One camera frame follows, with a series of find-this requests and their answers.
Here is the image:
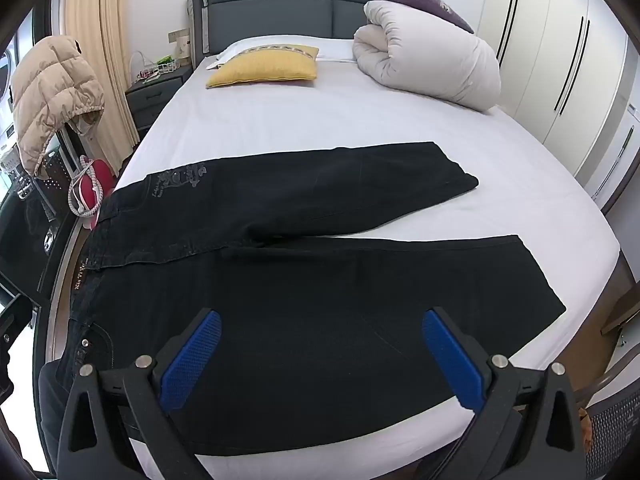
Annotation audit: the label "white wardrobe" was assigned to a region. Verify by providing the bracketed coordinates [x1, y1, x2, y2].
[475, 0, 640, 211]

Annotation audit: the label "rolled white duvet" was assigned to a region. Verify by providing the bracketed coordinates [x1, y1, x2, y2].
[351, 0, 502, 112]

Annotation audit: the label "white pillow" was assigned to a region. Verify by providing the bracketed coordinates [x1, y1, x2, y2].
[202, 36, 358, 71]

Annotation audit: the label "white cord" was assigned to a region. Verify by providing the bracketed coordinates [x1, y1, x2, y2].
[69, 156, 101, 216]

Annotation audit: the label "beige puffer jacket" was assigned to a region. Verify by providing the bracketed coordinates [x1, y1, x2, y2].
[11, 35, 106, 177]

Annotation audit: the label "person's dark trouser leg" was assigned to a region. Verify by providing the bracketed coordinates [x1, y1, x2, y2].
[39, 360, 76, 456]

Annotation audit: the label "grey upholstered headboard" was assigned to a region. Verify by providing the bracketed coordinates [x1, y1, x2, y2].
[187, 0, 396, 58]

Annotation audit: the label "red bag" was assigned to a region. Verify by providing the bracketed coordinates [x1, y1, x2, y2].
[70, 159, 117, 218]

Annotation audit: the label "beige curtain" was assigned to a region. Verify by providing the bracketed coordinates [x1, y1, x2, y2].
[62, 0, 141, 176]

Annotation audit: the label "black denim pants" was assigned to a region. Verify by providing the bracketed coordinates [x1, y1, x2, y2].
[55, 141, 567, 458]

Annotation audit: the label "white wire basket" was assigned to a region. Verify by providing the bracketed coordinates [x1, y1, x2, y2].
[135, 55, 178, 81]

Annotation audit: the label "black mesh chair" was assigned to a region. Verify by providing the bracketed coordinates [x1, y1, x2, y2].
[580, 375, 640, 480]

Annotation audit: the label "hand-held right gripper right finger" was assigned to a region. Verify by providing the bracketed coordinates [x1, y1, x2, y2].
[422, 306, 587, 480]

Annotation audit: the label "purple pillow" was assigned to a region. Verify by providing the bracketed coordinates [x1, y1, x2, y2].
[372, 0, 475, 35]

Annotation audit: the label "yellow pillow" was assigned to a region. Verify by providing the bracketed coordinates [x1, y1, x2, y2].
[206, 45, 320, 89]

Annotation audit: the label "dark grey nightstand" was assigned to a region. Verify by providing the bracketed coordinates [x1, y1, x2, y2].
[125, 65, 193, 133]

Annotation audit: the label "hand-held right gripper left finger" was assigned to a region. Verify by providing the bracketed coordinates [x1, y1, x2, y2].
[56, 308, 222, 480]

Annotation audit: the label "black studded bag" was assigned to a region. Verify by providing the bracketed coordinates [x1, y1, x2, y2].
[0, 160, 86, 306]

